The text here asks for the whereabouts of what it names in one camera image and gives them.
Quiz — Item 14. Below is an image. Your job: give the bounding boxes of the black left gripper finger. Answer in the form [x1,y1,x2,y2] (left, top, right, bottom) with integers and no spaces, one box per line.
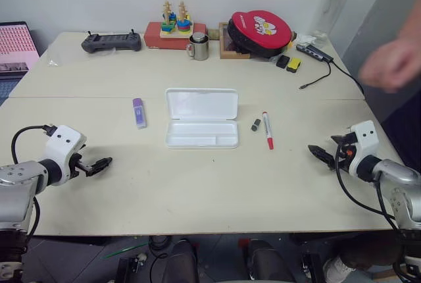
[93,157,114,169]
[85,165,107,178]

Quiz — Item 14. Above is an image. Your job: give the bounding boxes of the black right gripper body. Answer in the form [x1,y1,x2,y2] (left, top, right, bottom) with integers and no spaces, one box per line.
[330,133,359,172]

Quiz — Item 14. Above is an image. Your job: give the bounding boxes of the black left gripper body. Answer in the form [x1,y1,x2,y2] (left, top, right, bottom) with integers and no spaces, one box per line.
[66,152,97,179]

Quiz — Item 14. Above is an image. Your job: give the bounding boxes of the white open pencil case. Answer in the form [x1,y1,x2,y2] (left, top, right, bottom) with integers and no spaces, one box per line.
[164,88,240,150]

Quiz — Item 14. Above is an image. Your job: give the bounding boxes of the person's bare hand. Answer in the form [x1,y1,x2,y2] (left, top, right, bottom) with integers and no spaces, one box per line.
[357,36,421,94]

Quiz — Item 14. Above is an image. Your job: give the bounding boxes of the red whiteboard marker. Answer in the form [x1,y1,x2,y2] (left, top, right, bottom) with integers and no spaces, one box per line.
[261,111,276,151]

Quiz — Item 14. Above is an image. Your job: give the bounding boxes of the purple glue stick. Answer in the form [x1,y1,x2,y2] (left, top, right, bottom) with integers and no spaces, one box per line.
[132,97,148,130]

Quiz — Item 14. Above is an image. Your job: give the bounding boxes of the person's dark trousers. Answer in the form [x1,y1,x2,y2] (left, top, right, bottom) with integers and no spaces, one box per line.
[364,78,421,174]

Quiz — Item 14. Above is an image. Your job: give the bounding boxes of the green stick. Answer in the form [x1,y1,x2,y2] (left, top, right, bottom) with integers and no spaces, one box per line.
[99,242,149,261]

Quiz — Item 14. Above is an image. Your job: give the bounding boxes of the yellow black block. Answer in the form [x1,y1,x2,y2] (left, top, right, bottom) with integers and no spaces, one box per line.
[285,57,303,74]

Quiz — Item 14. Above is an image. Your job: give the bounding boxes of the grey usb hub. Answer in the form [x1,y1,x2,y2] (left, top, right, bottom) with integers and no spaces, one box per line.
[295,43,335,64]

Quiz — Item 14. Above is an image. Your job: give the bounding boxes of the white shoe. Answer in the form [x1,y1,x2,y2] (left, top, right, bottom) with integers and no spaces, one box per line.
[322,255,358,283]

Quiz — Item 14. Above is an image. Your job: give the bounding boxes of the white crumpled tissue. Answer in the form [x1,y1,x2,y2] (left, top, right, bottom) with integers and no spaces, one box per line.
[295,32,327,46]

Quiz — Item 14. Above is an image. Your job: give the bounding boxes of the clear plastic bag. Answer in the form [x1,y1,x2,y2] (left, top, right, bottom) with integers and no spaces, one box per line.
[47,37,64,68]

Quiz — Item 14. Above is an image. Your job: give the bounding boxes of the dark rounded robot leg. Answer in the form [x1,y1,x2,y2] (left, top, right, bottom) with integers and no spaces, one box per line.
[245,239,297,283]
[164,239,200,283]

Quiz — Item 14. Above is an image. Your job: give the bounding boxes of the dark grey handheld controller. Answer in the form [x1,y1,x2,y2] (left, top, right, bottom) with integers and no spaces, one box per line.
[80,29,143,55]

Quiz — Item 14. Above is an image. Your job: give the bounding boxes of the red black boxing pad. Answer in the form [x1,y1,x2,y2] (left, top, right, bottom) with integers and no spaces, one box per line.
[227,9,294,59]

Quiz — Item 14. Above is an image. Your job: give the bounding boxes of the red cardboard box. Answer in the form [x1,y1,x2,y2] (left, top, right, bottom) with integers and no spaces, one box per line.
[143,20,209,51]

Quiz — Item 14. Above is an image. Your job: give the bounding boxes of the wooden tray box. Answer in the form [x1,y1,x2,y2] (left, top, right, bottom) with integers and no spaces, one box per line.
[218,22,261,61]

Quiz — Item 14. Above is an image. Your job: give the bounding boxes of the laptop with pink screen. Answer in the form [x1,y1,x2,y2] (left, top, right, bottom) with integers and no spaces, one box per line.
[0,20,41,108]

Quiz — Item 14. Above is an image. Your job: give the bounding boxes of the clear bottle green lid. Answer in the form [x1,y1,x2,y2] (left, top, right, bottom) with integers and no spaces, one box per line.
[311,0,359,39]

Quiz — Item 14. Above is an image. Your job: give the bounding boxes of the stainless steel mug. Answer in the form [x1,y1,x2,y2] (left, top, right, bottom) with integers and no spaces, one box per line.
[186,32,211,61]

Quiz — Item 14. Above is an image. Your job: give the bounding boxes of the wooden colourful stacking toy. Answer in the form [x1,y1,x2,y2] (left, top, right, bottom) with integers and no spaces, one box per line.
[159,0,195,39]

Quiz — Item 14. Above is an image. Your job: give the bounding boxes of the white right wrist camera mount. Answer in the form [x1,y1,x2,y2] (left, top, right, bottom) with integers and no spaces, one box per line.
[346,120,380,178]

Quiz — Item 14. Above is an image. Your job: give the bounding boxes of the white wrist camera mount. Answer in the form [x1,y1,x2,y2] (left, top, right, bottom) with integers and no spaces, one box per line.
[346,120,380,178]
[43,124,87,182]

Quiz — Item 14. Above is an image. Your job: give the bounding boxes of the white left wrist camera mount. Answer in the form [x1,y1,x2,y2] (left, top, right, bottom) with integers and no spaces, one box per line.
[43,124,87,182]

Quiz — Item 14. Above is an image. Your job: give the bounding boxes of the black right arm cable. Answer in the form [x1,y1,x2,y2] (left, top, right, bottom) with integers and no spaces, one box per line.
[335,159,399,231]

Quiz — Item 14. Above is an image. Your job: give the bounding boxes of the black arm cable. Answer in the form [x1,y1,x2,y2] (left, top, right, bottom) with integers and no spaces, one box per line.
[335,159,399,231]
[11,125,59,165]

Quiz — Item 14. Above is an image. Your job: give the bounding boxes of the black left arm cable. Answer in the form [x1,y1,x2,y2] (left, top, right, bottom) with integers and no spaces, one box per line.
[11,125,59,165]

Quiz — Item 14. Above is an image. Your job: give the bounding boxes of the black usb cable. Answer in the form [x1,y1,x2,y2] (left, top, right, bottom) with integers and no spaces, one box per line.
[299,60,366,97]

